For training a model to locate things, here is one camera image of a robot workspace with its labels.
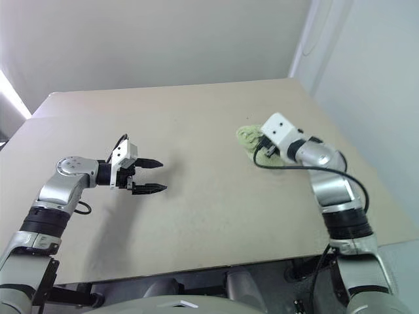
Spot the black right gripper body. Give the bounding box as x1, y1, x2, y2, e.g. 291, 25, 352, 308
257, 135, 281, 160

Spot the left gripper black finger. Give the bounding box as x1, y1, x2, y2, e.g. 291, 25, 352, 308
135, 158, 164, 170
132, 183, 169, 197

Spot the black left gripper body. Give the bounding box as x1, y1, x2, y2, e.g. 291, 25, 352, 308
116, 162, 138, 197

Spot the pale green cloth object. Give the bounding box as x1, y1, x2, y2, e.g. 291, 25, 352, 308
235, 122, 286, 169

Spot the grey rounded shape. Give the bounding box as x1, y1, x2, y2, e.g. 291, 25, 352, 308
143, 277, 185, 298

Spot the silver robot torso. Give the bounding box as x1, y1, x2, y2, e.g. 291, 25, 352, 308
94, 293, 274, 314

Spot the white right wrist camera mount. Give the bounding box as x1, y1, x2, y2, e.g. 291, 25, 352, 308
261, 112, 302, 158

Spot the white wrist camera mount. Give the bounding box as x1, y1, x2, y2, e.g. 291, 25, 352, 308
109, 139, 139, 190
261, 112, 302, 158

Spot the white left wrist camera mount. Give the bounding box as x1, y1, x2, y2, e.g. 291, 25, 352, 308
109, 139, 139, 190

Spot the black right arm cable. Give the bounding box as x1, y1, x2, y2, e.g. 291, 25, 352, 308
253, 139, 371, 217

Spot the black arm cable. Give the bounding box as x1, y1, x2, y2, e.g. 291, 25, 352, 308
253, 139, 371, 217
73, 133, 130, 216

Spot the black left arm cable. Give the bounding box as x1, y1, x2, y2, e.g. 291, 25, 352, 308
73, 133, 130, 216

